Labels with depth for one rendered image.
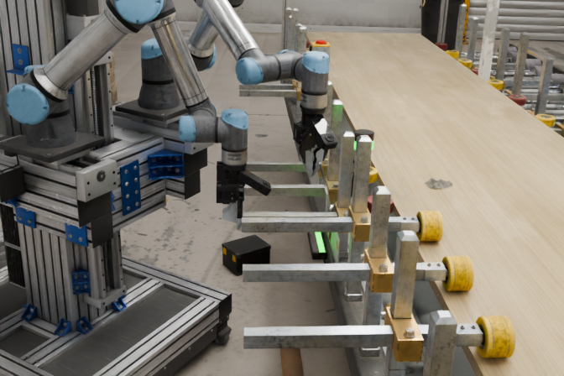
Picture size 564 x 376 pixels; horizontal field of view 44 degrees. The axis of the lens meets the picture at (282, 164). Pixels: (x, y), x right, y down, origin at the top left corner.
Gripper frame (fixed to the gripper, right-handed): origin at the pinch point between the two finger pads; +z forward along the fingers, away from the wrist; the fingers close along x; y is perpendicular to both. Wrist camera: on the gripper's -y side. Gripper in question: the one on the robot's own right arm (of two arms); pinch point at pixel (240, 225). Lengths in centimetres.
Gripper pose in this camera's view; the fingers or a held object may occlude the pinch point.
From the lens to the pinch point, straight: 209.0
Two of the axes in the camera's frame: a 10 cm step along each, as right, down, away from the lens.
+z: -0.4, 9.3, 3.5
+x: 0.6, 3.6, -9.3
